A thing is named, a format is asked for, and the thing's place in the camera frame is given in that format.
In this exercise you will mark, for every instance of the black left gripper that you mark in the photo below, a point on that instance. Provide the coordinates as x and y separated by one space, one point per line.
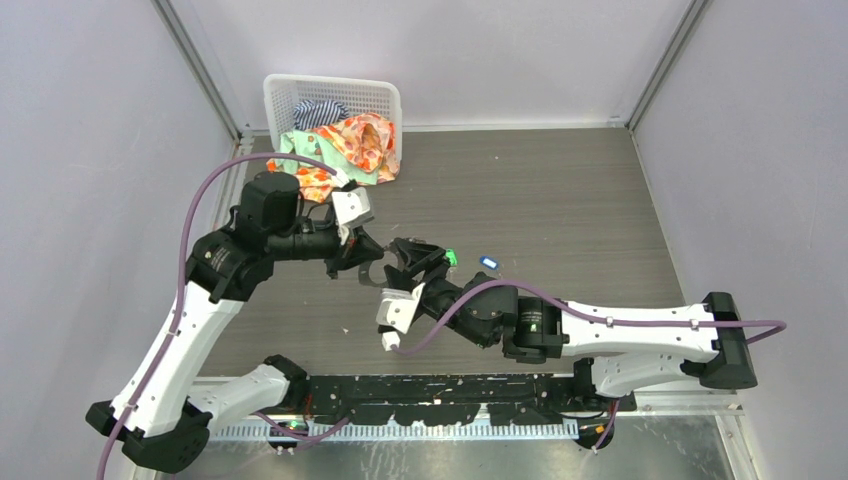
359 247

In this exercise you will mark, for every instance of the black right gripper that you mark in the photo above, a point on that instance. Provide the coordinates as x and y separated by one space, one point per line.
418 255

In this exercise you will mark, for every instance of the green key tag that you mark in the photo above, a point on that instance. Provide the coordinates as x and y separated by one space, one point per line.
451 256

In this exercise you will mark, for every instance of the metal keyring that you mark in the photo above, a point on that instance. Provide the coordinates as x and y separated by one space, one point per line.
391 256

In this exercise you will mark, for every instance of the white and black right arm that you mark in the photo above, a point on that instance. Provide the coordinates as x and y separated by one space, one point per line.
615 350

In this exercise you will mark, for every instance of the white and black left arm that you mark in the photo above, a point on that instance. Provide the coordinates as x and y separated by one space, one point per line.
159 423

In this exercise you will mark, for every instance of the blue key tag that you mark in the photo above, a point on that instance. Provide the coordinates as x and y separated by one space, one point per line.
489 263

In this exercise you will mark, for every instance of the orange floral cloth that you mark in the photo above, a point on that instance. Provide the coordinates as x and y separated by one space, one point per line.
368 141

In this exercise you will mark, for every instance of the mint green cloth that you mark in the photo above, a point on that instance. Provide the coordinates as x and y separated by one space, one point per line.
316 148

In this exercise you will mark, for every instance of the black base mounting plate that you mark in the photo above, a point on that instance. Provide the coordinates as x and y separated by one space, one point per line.
441 400

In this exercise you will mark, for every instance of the blue striped cloth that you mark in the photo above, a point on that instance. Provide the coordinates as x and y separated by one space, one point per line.
310 114

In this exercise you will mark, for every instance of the white plastic laundry basket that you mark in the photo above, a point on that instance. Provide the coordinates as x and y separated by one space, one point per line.
283 92

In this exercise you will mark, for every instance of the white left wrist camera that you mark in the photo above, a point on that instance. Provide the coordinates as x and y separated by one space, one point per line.
352 209

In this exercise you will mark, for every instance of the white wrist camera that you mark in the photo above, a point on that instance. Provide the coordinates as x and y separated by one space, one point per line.
395 314
352 209

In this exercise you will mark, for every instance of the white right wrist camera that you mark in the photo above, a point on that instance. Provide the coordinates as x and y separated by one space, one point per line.
395 314

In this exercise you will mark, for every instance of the perforated cable duct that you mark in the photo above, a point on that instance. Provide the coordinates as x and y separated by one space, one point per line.
255 430

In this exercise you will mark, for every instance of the aluminium frame rail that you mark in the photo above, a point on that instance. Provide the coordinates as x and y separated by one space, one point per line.
686 403

